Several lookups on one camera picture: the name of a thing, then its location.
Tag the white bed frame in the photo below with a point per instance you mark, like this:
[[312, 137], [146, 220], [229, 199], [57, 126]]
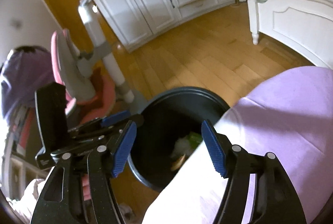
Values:
[[302, 25]]

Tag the black trash bin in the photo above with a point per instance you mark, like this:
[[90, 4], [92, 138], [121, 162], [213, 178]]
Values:
[[172, 115]]

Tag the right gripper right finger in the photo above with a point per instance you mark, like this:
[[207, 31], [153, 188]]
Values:
[[235, 165]]

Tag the pink desk chair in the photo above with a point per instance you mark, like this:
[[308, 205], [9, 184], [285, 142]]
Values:
[[90, 91]]

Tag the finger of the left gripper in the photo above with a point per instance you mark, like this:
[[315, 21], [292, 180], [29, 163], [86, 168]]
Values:
[[115, 118]]

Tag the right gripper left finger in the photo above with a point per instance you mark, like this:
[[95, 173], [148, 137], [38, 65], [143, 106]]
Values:
[[103, 163]]

